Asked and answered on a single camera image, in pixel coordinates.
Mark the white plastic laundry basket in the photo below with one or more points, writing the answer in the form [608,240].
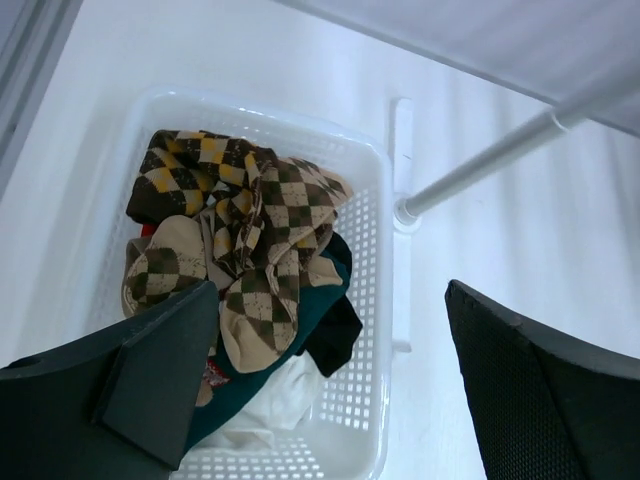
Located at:
[344,435]

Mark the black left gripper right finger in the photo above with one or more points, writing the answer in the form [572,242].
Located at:
[544,404]

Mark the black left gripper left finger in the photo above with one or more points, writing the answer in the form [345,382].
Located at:
[115,404]

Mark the brown yellow argyle sock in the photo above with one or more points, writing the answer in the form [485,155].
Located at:
[259,320]

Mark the pile of colourful socks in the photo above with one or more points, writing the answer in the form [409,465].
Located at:
[247,411]

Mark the silver rack upright pole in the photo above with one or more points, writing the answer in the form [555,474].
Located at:
[536,132]

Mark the dark yellow argyle sock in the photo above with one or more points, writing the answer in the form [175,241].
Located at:
[186,172]

